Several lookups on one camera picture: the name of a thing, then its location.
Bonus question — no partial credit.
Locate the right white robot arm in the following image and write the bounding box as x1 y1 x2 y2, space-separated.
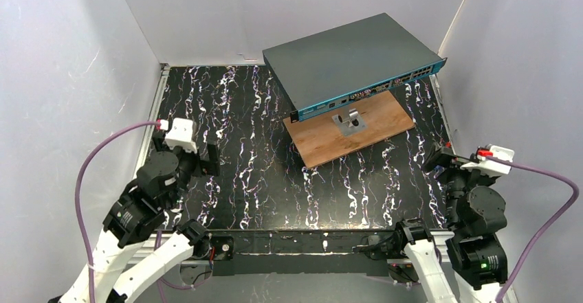
390 144 515 302

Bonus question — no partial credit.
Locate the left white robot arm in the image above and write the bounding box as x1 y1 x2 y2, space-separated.
52 125 218 302

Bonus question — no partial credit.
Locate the wooden base board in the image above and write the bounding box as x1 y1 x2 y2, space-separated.
283 91 415 168

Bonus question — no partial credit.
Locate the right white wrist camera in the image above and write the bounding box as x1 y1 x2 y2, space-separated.
460 144 515 178

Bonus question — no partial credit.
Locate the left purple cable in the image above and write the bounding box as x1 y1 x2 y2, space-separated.
74 120 206 303

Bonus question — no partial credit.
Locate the metal switch stand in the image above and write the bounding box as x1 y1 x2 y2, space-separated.
331 109 367 137

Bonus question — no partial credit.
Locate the grey teal network switch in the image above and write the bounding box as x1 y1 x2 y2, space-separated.
262 13 447 122

